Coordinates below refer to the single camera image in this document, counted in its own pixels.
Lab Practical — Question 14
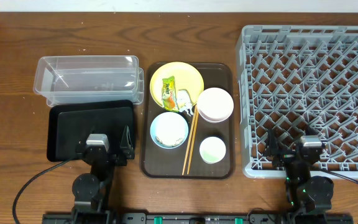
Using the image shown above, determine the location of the lower clear plastic bin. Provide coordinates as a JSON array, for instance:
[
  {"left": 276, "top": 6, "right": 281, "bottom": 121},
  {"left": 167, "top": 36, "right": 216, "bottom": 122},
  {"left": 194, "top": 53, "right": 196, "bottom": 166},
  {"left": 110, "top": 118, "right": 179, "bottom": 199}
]
[{"left": 47, "top": 68, "right": 144, "bottom": 107}]

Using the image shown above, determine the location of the cooked rice pile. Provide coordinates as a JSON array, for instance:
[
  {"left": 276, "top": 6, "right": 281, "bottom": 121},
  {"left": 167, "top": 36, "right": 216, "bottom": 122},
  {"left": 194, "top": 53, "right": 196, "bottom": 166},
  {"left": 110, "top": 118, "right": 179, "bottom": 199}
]
[{"left": 155, "top": 136, "right": 183, "bottom": 148}]

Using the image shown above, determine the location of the clear plastic bin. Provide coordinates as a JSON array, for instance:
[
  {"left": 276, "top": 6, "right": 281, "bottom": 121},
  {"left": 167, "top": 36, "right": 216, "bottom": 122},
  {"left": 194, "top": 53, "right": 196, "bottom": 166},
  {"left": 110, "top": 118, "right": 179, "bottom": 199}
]
[
  {"left": 47, "top": 68, "right": 144, "bottom": 107},
  {"left": 34, "top": 55, "right": 139, "bottom": 95}
]

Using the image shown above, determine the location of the pink round bowl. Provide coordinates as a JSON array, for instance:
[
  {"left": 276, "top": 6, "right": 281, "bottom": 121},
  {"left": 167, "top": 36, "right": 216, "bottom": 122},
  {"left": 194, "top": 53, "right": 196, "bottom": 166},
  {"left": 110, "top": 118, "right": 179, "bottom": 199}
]
[{"left": 197, "top": 87, "right": 234, "bottom": 123}]

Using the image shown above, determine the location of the yellow round plate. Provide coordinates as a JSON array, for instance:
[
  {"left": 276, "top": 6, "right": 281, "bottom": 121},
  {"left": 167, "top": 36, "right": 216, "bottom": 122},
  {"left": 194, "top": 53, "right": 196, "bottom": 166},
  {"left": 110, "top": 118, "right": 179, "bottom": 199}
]
[{"left": 149, "top": 62, "right": 204, "bottom": 107}]

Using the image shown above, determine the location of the wooden chopstick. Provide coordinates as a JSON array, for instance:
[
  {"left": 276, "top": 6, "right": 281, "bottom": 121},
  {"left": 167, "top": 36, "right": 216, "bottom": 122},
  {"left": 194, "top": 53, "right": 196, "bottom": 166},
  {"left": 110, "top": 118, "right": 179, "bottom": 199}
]
[
  {"left": 186, "top": 105, "right": 199, "bottom": 174},
  {"left": 181, "top": 105, "right": 197, "bottom": 175}
]

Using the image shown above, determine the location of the white tissue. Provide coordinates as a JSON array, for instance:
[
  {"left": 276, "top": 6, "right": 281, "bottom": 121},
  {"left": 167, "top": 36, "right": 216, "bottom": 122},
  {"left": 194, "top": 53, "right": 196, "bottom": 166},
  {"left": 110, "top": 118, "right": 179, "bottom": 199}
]
[{"left": 177, "top": 90, "right": 194, "bottom": 116}]

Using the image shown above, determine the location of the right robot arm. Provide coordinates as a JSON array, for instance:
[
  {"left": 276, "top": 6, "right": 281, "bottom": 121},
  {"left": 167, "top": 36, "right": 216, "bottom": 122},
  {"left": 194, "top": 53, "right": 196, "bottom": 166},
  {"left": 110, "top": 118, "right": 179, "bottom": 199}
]
[{"left": 264, "top": 129, "right": 334, "bottom": 223}]

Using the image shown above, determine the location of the grey plastic dishwasher rack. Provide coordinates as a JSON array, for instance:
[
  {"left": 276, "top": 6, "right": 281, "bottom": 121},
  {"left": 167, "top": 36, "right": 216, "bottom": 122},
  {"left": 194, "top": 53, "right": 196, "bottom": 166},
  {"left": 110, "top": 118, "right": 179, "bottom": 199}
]
[{"left": 236, "top": 25, "right": 358, "bottom": 179}]

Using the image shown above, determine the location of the black rectangular tray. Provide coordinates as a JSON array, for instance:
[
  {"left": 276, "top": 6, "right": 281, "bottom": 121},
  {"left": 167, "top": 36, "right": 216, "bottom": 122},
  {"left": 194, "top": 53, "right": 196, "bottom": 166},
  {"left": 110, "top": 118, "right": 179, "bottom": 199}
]
[{"left": 47, "top": 100, "right": 135, "bottom": 162}]

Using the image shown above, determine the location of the white paper cup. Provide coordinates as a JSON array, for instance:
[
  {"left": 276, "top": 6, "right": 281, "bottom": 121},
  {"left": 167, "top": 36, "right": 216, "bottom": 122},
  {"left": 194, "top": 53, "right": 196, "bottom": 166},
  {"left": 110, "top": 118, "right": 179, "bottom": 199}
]
[{"left": 200, "top": 137, "right": 226, "bottom": 164}]

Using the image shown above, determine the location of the light blue bowl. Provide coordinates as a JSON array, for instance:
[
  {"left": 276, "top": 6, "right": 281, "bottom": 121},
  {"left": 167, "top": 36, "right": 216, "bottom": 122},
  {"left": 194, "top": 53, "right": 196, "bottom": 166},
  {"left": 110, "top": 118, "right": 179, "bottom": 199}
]
[{"left": 150, "top": 112, "right": 189, "bottom": 149}]

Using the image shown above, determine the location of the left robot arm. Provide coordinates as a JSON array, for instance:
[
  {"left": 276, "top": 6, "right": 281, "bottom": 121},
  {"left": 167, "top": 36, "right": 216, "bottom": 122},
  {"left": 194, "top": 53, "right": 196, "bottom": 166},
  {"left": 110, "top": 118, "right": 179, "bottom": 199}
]
[{"left": 70, "top": 126, "right": 134, "bottom": 224}]

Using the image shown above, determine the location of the right wooden chopstick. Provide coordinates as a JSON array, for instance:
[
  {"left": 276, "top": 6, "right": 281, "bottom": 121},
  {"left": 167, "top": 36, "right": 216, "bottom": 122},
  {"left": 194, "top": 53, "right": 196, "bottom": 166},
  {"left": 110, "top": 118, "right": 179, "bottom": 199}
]
[{"left": 186, "top": 105, "right": 199, "bottom": 174}]

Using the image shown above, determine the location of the upper clear plastic bin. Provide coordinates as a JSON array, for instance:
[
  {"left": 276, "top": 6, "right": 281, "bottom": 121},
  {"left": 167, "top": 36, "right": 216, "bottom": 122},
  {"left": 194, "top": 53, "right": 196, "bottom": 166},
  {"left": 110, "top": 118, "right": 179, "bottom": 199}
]
[{"left": 34, "top": 55, "right": 139, "bottom": 95}]

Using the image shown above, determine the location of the dark brown serving tray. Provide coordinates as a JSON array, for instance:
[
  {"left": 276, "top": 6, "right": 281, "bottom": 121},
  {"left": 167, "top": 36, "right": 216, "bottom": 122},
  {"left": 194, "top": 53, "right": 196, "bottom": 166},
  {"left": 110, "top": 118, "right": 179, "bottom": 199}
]
[{"left": 139, "top": 62, "right": 236, "bottom": 180}]

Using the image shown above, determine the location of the left wooden chopstick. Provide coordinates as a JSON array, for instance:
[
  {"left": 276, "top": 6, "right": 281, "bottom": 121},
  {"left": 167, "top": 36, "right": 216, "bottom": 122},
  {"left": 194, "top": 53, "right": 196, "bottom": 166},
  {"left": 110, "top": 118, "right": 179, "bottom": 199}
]
[{"left": 181, "top": 105, "right": 197, "bottom": 175}]

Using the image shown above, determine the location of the green snack wrapper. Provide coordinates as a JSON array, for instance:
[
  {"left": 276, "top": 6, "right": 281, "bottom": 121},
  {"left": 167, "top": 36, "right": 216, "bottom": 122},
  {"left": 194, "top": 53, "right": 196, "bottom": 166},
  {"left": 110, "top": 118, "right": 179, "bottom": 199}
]
[{"left": 162, "top": 76, "right": 178, "bottom": 112}]

